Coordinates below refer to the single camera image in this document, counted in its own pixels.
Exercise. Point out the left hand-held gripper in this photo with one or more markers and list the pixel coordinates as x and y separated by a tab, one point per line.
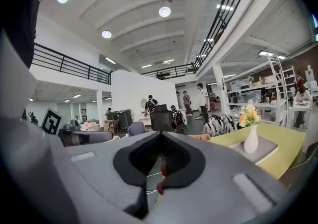
51	121

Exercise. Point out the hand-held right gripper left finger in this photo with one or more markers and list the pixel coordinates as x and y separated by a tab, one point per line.
99	168

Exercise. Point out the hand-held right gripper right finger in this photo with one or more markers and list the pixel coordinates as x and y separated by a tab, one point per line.
211	188

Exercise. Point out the white vase with yellow flowers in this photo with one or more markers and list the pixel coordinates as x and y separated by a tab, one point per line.
251	141

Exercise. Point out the grey tray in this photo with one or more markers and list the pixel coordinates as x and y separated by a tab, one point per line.
267	149

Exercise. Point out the pink cloth-covered box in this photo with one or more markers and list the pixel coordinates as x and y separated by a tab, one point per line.
87	126

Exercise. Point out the black rolling case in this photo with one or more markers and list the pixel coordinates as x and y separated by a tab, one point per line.
125	120

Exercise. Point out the blue office chair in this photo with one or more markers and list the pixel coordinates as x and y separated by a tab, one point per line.
136	128

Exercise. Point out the wooden desk organizer box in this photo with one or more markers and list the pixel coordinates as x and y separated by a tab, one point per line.
202	137

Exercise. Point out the white vanity desk with mirror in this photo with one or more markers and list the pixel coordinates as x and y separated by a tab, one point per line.
143	103

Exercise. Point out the pile of black-white backpacks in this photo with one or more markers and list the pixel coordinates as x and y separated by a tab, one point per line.
218	125

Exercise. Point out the black mesh office chair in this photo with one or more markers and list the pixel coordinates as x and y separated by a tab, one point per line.
161	118

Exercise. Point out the black balcony railing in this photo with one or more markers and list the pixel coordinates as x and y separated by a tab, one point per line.
60	64
224	12

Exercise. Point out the yellow-green table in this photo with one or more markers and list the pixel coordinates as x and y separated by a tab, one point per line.
285	138

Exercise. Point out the white shelving rack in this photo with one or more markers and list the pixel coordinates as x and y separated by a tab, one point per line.
263	105

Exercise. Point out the small white table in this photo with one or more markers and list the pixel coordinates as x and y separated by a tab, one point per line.
299	105

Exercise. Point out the white ladder shelf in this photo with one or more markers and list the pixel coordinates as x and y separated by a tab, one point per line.
270	62

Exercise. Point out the person's black shirt torso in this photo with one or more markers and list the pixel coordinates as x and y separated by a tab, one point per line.
17	19

